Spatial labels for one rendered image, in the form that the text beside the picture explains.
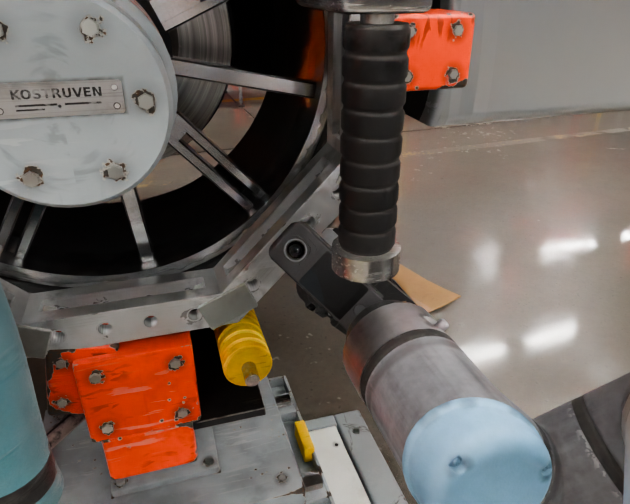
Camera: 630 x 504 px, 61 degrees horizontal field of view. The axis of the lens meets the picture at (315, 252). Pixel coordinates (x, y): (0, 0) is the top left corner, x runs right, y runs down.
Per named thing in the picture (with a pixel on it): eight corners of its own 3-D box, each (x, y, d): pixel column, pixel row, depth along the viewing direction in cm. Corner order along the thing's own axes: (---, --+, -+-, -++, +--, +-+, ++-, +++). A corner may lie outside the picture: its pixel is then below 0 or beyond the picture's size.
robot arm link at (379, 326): (337, 389, 43) (422, 303, 42) (319, 352, 47) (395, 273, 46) (403, 430, 48) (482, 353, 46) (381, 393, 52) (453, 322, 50)
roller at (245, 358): (236, 275, 88) (233, 243, 85) (278, 395, 63) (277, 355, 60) (199, 280, 86) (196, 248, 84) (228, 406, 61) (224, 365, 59)
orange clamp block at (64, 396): (52, 307, 60) (55, 373, 63) (43, 349, 53) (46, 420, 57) (120, 306, 62) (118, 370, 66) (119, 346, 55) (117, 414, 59)
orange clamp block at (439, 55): (357, 80, 58) (432, 76, 61) (387, 94, 52) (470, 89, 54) (360, 9, 55) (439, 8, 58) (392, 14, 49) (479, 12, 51)
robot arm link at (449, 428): (485, 565, 38) (401, 524, 32) (407, 435, 48) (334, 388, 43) (587, 476, 36) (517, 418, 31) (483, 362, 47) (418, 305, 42)
